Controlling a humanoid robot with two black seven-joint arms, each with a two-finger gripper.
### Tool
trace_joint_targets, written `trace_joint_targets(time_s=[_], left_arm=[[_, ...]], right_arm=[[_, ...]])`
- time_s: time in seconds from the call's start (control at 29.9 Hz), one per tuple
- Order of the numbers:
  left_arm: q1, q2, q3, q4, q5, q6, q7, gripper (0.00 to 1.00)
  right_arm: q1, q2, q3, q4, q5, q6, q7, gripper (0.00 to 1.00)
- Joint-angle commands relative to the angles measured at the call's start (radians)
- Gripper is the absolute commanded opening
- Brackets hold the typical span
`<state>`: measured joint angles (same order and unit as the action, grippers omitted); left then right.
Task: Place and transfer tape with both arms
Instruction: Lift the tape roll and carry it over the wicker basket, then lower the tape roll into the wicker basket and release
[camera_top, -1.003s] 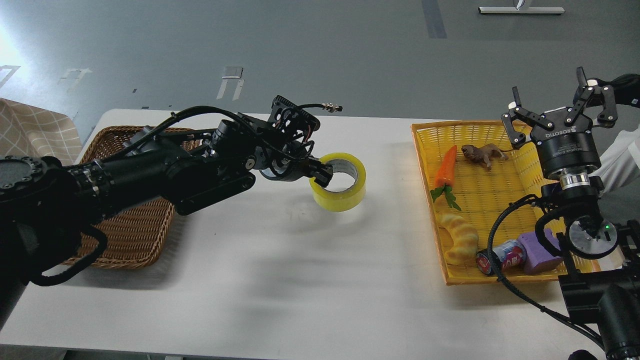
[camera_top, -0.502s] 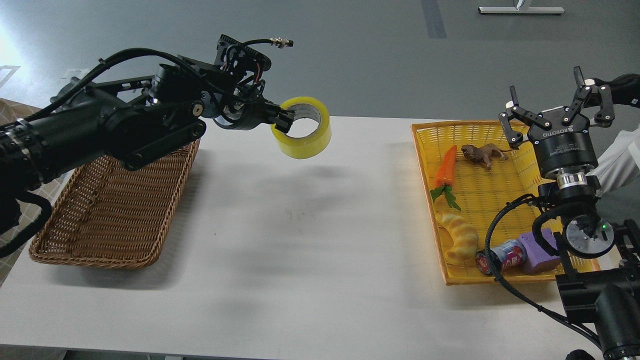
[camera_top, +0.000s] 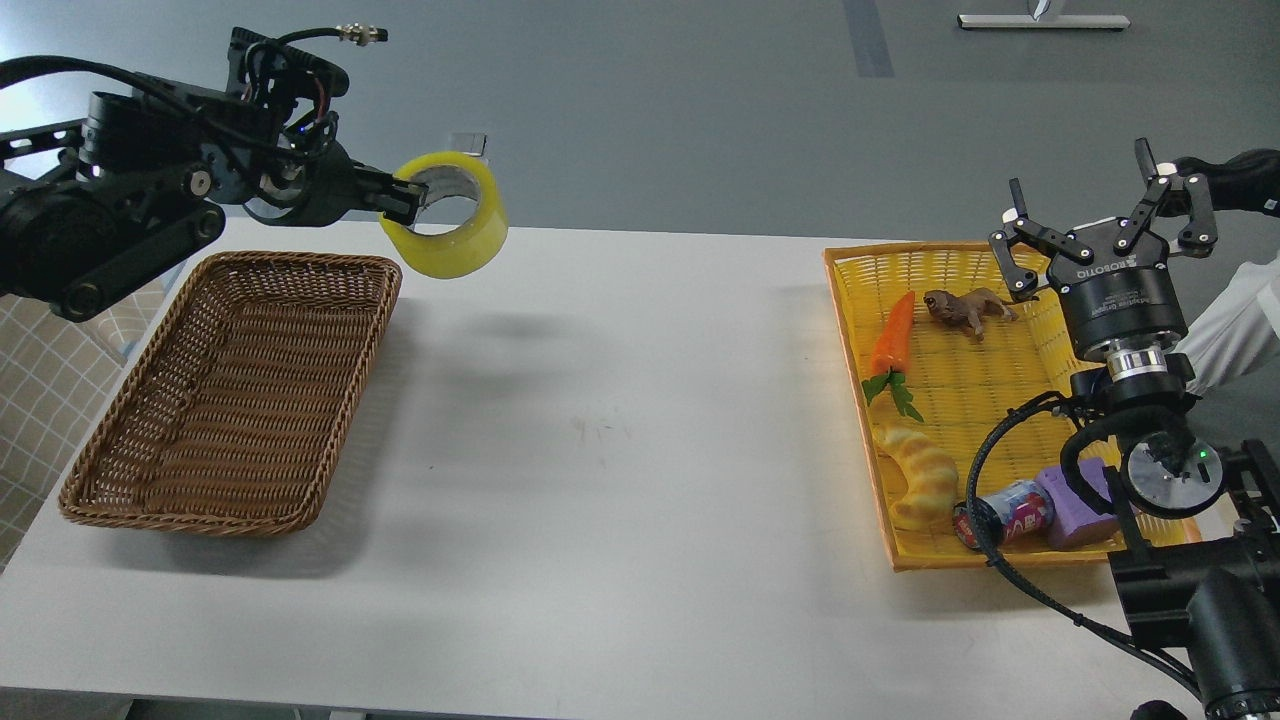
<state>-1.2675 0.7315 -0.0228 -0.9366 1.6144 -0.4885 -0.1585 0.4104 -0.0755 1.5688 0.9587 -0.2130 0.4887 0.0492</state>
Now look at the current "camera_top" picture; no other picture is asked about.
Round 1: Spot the white metal stand base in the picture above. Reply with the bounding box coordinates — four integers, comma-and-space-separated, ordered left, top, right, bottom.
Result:
956, 1, 1132, 32

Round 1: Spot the brown wicker basket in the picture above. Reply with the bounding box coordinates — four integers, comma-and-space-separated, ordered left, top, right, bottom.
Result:
58, 251, 402, 537

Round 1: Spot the orange toy carrot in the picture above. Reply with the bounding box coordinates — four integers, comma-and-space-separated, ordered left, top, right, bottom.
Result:
860, 290, 924, 423

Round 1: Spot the yellow plastic basket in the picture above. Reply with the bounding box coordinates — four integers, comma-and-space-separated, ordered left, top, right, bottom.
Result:
824, 241, 1124, 571

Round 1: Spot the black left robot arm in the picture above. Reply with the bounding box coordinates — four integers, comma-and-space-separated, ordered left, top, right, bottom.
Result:
1, 23, 430, 322

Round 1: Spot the beige checkered cloth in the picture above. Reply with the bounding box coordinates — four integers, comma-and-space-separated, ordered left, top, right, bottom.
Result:
1, 281, 172, 566

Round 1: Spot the yellow tape roll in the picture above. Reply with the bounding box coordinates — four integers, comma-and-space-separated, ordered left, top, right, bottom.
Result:
379, 151, 509, 279

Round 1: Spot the toy croissant bread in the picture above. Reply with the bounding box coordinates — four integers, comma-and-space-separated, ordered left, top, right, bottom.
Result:
872, 424, 959, 530

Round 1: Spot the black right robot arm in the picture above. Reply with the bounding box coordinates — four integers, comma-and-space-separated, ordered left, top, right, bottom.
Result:
963, 138, 1279, 719

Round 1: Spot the purple foam block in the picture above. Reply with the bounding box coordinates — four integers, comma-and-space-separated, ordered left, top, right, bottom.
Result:
1036, 465, 1120, 551

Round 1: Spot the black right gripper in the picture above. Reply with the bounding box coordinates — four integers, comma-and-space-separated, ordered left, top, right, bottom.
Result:
988, 138, 1219, 363

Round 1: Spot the brown toy lion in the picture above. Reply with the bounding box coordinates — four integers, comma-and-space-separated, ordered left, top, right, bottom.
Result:
923, 287, 1018, 342

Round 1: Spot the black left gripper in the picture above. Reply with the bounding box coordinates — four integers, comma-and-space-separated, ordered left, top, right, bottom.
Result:
260, 141, 430, 227

